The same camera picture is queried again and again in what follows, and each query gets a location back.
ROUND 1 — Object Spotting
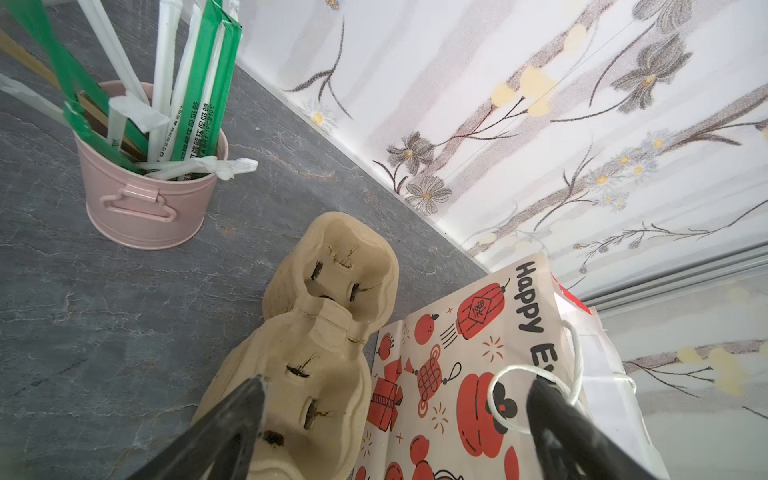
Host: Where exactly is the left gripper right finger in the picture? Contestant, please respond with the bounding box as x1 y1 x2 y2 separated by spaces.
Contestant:
526 378 654 480

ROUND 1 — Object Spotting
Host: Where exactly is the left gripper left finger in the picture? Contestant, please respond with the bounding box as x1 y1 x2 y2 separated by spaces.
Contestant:
130 375 266 479

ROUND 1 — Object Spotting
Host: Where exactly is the red white paper bag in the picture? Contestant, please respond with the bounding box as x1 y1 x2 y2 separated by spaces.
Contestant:
352 253 668 479

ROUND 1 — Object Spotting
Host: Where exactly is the brown pulp cup carrier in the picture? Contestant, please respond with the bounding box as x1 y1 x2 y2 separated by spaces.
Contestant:
193 212 399 479

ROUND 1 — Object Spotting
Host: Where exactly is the pink metal bucket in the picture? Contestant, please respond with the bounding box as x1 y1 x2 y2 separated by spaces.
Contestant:
74 80 230 251

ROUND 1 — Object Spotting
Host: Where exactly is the green and white straws bundle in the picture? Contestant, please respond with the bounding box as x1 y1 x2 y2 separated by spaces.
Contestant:
1 1 258 181

